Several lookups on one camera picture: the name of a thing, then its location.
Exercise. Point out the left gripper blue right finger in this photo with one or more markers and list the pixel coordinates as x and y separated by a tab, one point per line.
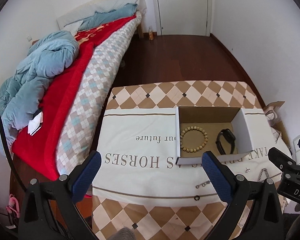
214	170

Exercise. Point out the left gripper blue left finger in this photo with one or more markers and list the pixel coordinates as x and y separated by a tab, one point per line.
83	175

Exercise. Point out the black smart band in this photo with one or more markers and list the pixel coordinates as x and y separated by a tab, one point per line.
229	137

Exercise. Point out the white power strip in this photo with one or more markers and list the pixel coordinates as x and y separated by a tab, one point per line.
296	148

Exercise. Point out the brown cardboard box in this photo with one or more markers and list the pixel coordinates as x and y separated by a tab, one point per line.
277	117

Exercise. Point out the checked bed mattress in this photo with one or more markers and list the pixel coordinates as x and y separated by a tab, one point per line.
78	132

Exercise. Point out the white cardboard box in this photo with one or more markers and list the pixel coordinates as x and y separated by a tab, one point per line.
198	127

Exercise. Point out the red blanket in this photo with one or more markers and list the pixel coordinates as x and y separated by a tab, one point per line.
39	150

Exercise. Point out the white paper on bed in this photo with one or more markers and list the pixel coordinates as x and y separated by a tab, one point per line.
35	124

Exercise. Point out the pink slipper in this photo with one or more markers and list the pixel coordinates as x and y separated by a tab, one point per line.
13	206

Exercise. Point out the blue quilt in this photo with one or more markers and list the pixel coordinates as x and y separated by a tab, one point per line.
49	57

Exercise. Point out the white pillow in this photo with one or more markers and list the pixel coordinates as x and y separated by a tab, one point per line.
88	9

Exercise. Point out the orange drink bottle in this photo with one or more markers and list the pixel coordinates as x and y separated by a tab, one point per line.
150	33

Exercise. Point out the white door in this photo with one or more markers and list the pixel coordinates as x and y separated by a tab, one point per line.
183	17

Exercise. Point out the wooden bed frame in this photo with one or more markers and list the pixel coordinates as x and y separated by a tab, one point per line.
139	30

